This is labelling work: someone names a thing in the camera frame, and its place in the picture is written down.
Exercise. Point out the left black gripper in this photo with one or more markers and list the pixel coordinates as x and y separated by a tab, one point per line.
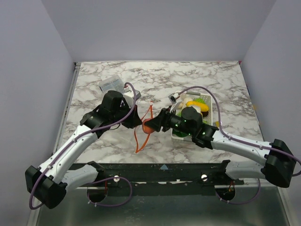
134	121

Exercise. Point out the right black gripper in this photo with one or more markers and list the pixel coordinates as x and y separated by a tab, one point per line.
165	119

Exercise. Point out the orange toy peach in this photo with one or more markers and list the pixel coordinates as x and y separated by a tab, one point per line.
146	129

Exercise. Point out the clear zip top bag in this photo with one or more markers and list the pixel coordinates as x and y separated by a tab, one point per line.
121	142

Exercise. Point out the green toy bitter gourd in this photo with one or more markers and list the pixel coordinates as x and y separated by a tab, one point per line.
199	100

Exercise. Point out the white plastic basket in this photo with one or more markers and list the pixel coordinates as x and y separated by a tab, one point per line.
207	117

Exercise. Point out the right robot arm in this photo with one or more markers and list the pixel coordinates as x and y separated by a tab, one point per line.
273	161

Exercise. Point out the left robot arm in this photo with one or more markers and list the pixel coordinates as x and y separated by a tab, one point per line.
50	182

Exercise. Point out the yellow toy pepper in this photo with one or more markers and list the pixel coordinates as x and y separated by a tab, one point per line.
203	107

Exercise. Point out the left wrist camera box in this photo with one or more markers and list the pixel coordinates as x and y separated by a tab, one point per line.
129	96

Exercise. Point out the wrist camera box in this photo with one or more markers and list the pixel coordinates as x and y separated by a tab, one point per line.
174	98
129	96

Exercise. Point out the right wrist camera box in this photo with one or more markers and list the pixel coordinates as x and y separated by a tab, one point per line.
174	98

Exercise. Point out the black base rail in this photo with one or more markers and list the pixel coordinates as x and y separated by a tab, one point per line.
159	179

